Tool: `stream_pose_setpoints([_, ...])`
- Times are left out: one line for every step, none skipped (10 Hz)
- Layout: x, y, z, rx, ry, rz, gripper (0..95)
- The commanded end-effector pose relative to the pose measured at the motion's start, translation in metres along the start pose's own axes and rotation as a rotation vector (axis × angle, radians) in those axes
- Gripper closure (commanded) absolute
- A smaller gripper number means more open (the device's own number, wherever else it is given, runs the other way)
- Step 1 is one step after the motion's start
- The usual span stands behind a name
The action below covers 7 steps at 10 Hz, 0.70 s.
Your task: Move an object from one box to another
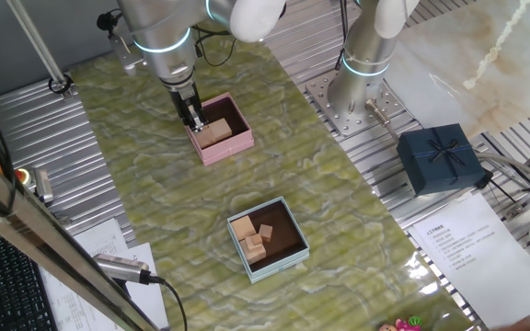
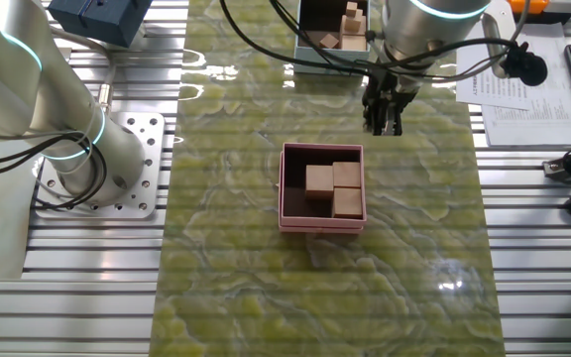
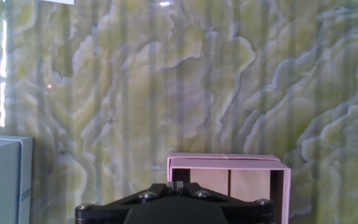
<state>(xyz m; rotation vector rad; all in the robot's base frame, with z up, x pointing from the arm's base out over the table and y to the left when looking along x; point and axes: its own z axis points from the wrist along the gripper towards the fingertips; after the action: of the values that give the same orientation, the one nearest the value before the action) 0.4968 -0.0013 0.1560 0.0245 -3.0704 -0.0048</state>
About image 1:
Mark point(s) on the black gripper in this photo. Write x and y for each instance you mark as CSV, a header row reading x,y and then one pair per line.
x,y
183,96

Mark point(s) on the light wooden block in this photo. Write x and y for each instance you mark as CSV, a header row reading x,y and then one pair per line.
x,y
205,138
222,128
256,255

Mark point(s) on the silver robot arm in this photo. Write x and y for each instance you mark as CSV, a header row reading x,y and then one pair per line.
x,y
159,23

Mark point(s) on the pink cardboard box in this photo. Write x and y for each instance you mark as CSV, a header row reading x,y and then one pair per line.
x,y
237,143

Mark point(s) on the light blue cardboard box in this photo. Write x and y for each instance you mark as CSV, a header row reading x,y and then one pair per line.
x,y
288,257

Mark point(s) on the navy gift box with bow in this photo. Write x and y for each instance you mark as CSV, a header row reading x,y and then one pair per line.
x,y
435,170

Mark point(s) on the person right hand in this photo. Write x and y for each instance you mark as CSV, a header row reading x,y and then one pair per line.
x,y
520,325

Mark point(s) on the green marble pattern mat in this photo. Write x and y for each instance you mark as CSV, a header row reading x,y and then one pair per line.
x,y
164,193

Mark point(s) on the large wooden cube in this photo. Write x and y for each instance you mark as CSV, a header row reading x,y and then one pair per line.
x,y
243,227

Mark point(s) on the small wooden cube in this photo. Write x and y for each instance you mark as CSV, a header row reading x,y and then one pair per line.
x,y
255,240
265,232

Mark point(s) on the small silver device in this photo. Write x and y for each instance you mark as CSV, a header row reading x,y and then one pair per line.
x,y
43,185

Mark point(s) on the aluminium pole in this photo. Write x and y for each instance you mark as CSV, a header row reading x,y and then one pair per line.
x,y
37,41

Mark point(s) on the red emergency stop button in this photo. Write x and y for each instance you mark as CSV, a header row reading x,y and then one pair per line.
x,y
22,176

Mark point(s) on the plain white paper sheet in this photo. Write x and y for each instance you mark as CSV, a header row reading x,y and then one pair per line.
x,y
147,299

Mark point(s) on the white paper with table print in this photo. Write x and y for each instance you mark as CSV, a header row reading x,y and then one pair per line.
x,y
76,303

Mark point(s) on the black computer keyboard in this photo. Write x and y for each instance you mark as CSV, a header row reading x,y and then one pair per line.
x,y
12,285

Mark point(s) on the white marble pattern sheet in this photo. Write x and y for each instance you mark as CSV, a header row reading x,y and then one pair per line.
x,y
453,55

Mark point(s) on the small colourful toy figure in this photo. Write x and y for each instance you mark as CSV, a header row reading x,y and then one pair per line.
x,y
405,324

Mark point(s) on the black plug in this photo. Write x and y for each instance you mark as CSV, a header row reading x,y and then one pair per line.
x,y
484,179

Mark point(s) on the white printed instruction sheet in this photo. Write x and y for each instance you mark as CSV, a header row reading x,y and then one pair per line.
x,y
486,257

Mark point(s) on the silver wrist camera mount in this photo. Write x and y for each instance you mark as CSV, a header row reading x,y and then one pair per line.
x,y
122,48

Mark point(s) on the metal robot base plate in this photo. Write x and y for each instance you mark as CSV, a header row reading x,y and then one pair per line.
x,y
352,123

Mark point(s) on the silver depth camera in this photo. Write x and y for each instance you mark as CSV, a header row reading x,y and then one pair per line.
x,y
120,267

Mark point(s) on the steel frame beam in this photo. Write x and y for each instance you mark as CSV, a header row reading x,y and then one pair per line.
x,y
39,230

